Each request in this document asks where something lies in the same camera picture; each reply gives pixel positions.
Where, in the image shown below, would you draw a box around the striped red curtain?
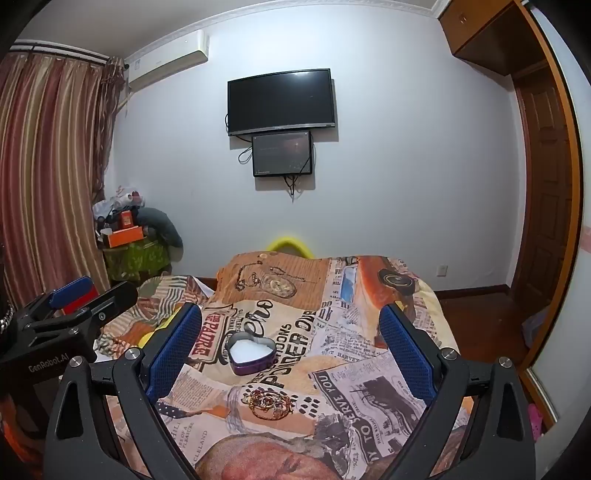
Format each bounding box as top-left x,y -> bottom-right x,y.
0,44 -> 125,310

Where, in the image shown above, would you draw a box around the white curtain rail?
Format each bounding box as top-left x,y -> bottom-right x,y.
9,41 -> 112,64

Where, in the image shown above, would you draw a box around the wooden overhead cabinet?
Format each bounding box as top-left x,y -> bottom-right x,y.
438,0 -> 555,77

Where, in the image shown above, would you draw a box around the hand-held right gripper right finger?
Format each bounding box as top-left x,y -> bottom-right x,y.
379,302 -> 539,480

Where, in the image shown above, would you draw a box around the black wall television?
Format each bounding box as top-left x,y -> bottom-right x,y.
227,69 -> 336,137

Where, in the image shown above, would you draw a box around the gold ornate bracelet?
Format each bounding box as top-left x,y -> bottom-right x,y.
242,389 -> 294,421

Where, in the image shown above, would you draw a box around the newspaper print blanket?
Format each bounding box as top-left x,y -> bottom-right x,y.
92,251 -> 462,480

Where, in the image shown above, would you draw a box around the blue plastic bag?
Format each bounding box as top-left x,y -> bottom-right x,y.
522,307 -> 550,347

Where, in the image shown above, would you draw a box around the pink slippers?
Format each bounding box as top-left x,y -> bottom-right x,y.
526,404 -> 548,444

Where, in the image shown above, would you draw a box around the looped wall cable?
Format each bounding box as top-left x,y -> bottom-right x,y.
225,111 -> 254,164

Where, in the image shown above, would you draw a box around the white plastic bags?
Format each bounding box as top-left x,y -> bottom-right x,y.
92,185 -> 146,223

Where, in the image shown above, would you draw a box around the striped orange blanket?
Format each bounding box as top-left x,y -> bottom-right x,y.
99,274 -> 208,361

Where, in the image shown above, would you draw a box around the long orange box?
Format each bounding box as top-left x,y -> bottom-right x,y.
102,225 -> 145,248

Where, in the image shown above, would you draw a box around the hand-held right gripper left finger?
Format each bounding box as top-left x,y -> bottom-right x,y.
44,302 -> 204,480

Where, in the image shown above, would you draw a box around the yellow pillow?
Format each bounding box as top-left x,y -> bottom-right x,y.
268,236 -> 314,259

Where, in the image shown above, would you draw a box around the green patterned cloth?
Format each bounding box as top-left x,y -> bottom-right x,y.
102,237 -> 172,282

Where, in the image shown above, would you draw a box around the yellow towel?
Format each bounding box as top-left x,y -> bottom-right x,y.
139,309 -> 185,350

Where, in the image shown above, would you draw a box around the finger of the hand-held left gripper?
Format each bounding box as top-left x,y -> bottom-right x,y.
16,275 -> 96,330
28,281 -> 140,349

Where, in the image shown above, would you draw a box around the purple heart-shaped tin box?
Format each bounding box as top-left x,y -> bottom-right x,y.
225,335 -> 276,376

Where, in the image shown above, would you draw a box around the white air conditioner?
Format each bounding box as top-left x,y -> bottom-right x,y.
124,30 -> 209,90

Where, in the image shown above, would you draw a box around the brown wooden door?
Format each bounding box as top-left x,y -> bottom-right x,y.
512,76 -> 573,305

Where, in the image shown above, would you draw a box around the small black wall monitor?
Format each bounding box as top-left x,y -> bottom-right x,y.
252,131 -> 314,178

